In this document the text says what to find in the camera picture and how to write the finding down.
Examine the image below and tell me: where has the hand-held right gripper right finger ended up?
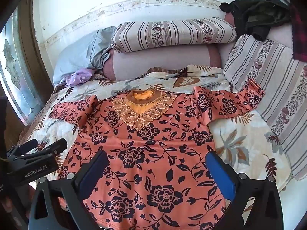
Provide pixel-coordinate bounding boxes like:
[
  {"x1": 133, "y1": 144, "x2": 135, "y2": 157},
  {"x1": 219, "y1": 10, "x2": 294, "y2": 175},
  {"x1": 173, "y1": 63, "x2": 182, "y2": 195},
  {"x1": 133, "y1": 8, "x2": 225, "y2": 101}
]
[{"x1": 205, "y1": 151, "x2": 284, "y2": 230}]

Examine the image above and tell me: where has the purple cloth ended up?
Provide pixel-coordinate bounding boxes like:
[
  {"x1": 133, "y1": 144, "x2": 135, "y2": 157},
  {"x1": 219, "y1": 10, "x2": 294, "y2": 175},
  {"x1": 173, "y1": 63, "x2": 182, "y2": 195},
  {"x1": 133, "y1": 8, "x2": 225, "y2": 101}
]
[{"x1": 65, "y1": 67, "x2": 93, "y2": 87}]

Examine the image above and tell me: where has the wooden window frame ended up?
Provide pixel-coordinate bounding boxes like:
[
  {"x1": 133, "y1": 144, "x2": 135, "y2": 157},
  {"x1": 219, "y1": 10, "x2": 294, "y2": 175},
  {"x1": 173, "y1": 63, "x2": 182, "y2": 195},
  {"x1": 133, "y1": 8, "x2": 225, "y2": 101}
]
[{"x1": 17, "y1": 0, "x2": 58, "y2": 130}]

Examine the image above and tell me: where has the orange floral shirt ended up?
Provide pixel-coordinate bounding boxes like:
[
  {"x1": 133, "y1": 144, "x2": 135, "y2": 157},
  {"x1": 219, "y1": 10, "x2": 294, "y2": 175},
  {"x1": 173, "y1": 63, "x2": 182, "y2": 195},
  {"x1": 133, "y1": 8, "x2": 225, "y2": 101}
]
[{"x1": 48, "y1": 78, "x2": 265, "y2": 230}]

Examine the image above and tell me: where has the dark green jacket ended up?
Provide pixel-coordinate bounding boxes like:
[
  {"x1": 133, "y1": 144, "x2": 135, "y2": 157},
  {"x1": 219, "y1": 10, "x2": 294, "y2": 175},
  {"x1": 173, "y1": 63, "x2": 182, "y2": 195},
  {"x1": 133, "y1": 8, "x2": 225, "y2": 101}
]
[{"x1": 219, "y1": 0, "x2": 292, "y2": 41}]

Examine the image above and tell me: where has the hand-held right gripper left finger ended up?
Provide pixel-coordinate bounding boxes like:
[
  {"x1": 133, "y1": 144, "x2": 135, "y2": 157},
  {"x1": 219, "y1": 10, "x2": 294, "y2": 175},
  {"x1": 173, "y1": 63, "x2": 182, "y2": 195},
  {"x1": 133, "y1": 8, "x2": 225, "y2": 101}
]
[{"x1": 28, "y1": 150, "x2": 109, "y2": 230}]

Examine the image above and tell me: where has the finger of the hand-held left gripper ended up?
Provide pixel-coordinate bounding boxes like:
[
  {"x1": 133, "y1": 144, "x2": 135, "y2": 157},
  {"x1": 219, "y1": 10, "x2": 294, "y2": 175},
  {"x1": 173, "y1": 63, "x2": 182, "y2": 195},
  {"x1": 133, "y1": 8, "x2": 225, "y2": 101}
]
[
  {"x1": 7, "y1": 138, "x2": 39, "y2": 158},
  {"x1": 14, "y1": 138, "x2": 68, "y2": 164}
]

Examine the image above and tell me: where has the red plaid cloth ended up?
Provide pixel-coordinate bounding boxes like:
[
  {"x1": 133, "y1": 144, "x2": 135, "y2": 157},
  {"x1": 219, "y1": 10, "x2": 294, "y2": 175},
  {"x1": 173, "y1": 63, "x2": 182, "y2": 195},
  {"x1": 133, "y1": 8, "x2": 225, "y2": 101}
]
[{"x1": 289, "y1": 3, "x2": 307, "y2": 61}]

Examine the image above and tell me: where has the striped floral pillow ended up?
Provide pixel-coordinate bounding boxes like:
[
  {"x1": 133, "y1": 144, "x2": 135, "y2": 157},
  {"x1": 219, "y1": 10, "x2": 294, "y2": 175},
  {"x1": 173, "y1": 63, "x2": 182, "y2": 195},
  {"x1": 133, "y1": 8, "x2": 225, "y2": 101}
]
[{"x1": 111, "y1": 17, "x2": 237, "y2": 53}]

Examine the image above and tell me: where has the leaf print blanket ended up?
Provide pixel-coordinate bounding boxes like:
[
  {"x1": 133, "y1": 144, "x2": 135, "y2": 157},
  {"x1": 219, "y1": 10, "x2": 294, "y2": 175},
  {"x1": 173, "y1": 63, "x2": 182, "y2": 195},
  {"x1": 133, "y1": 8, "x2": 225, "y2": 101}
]
[{"x1": 18, "y1": 65, "x2": 295, "y2": 223}]

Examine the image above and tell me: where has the striped floral cushion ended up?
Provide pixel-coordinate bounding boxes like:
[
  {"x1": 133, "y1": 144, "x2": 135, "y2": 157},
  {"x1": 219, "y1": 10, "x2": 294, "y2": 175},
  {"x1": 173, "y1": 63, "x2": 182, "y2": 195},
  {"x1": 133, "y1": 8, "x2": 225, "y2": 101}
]
[{"x1": 223, "y1": 34, "x2": 307, "y2": 181}]

